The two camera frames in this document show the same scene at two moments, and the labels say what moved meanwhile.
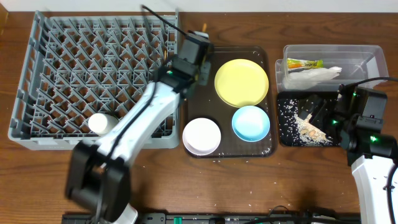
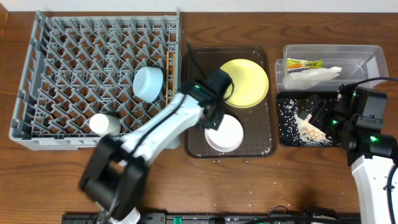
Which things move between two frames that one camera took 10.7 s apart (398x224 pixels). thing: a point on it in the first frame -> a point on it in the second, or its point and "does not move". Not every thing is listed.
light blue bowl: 250,123 -> 147,83
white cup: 102,124 does not move
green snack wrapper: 293,63 does not move
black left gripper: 204,71 -> 219,115
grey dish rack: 76,67 does not move
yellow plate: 241,82 does not move
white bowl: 201,136 -> 229,135
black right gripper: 317,119 does not move
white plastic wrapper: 303,78 does not move
